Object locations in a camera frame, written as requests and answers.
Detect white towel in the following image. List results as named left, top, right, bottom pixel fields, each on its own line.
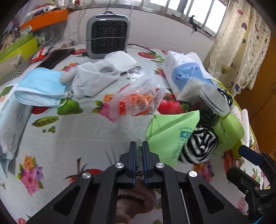
left=230, top=105, right=250, bottom=147

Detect black white striped sock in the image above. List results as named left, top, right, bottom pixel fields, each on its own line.
left=178, top=126, right=218, bottom=164
left=217, top=88, right=233, bottom=107

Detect green microfiber cloth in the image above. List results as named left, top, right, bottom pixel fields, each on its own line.
left=140, top=110, right=200, bottom=167

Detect orange printed plastic bag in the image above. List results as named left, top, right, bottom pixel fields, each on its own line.
left=109, top=74, right=166, bottom=119

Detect grey white sock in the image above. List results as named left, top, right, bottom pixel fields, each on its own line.
left=59, top=60, right=120, bottom=99

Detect blue face masks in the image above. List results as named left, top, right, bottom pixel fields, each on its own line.
left=14, top=67, right=72, bottom=108

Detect yellow-green cardboard box tray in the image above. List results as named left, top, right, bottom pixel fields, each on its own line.
left=218, top=82, right=257, bottom=160

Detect green cream jar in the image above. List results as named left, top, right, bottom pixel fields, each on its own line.
left=213, top=113, right=244, bottom=154

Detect clear lidded plastic jar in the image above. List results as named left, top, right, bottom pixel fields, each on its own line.
left=196, top=84, right=230, bottom=127

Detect heart patterned curtain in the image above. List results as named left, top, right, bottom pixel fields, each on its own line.
left=208, top=1, right=271, bottom=97

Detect blue tissue pack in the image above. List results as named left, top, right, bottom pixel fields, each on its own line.
left=162, top=51, right=217, bottom=102

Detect wet wipes pack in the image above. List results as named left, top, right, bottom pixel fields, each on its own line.
left=1, top=84, right=33, bottom=182

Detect black smartphone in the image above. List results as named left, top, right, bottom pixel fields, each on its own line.
left=38, top=49, right=75, bottom=70

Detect zigzag patterned tray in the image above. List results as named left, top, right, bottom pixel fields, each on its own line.
left=1, top=55, right=32, bottom=85

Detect grey space heater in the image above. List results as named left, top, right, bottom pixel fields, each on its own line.
left=86, top=12, right=131, bottom=59

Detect green boxes stack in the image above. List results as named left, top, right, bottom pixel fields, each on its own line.
left=1, top=32, right=38, bottom=63

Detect orange lidded storage box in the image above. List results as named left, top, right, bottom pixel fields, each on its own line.
left=20, top=9, right=68, bottom=31

